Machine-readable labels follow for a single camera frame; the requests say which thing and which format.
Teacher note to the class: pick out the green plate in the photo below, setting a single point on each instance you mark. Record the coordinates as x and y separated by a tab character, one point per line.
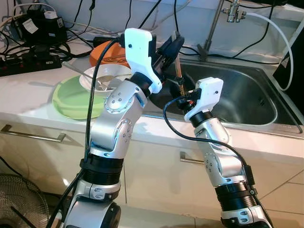
71	102

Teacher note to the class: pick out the flat black power brick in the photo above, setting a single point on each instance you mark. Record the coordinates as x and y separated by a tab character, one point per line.
102	41

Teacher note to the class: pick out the black power plug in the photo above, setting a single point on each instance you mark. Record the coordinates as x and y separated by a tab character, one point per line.
42	50

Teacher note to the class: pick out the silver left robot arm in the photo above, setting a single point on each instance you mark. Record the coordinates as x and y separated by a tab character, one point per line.
114	133

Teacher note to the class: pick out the stainless steel sink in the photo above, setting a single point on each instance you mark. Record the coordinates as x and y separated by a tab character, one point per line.
247	95

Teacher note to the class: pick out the brown wooden chopstick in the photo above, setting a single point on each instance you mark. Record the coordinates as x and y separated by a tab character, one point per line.
180	76

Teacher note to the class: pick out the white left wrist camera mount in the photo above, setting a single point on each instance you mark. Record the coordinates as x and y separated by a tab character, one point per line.
140	52

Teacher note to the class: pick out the grey floor fan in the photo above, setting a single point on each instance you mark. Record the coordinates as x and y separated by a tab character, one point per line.
21	199

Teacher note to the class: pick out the black water dispenser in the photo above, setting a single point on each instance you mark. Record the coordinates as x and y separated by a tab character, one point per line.
298	71

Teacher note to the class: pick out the orange bowl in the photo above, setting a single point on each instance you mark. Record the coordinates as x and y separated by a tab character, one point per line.
102	51

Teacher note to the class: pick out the steel sink faucet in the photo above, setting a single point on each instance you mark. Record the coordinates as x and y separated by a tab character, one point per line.
213	28

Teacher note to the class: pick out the orange plate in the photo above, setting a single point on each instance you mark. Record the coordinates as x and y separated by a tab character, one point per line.
114	63

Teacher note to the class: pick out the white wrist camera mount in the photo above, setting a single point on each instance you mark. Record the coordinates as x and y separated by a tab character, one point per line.
206	92
140	52

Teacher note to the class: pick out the white bowl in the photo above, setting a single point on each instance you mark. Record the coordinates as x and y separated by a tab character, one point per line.
114	71

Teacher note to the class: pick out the black power strip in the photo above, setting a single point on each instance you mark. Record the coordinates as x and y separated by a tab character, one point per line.
28	64

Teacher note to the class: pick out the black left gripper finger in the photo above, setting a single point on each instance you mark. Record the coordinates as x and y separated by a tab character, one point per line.
173	49
160	53

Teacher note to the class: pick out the small white plug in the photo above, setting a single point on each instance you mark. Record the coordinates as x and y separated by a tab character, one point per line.
50	14

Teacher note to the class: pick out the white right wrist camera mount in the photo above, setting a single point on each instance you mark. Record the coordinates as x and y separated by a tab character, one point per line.
206	92

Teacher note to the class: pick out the black adapter with white label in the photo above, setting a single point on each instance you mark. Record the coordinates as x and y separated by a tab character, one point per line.
47	31

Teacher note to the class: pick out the steel fork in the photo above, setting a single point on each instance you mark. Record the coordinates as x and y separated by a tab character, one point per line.
78	70

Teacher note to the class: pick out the white cabinet door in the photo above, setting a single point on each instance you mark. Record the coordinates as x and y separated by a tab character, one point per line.
38	156
156	180

